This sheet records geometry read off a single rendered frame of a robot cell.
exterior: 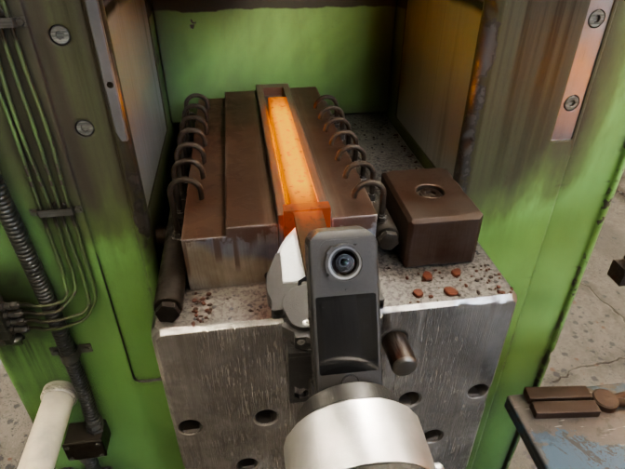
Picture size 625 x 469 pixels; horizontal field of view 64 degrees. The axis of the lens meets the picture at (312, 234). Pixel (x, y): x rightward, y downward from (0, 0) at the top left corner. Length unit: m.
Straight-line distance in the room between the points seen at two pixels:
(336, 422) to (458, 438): 0.44
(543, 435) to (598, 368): 1.19
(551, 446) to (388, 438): 0.44
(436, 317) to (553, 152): 0.31
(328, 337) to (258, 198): 0.25
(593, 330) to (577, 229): 1.20
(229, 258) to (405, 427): 0.28
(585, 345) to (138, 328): 1.54
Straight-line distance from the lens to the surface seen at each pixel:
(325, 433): 0.31
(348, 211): 0.52
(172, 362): 0.54
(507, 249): 0.81
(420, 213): 0.55
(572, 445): 0.74
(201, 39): 0.93
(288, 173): 0.56
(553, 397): 0.76
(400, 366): 0.52
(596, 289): 2.24
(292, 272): 0.42
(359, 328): 0.33
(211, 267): 0.53
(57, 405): 0.87
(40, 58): 0.62
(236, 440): 0.65
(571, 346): 1.94
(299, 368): 0.39
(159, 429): 0.97
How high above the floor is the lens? 1.26
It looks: 34 degrees down
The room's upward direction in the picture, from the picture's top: straight up
